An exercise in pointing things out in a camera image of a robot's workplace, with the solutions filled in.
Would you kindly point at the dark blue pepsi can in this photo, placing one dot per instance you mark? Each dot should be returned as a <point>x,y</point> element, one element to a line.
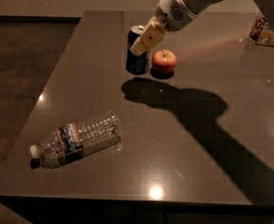
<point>136,65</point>

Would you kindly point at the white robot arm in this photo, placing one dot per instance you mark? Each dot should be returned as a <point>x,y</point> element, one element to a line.
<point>265,7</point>

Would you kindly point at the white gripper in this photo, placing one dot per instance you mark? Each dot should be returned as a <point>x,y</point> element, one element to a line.
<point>173,13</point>

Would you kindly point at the snack bag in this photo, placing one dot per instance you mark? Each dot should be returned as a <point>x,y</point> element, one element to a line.
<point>261,32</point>

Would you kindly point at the clear plastic water bottle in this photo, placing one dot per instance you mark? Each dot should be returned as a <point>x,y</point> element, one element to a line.
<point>77,140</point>

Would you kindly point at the red apple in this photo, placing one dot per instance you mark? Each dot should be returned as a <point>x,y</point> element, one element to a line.
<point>164,62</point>

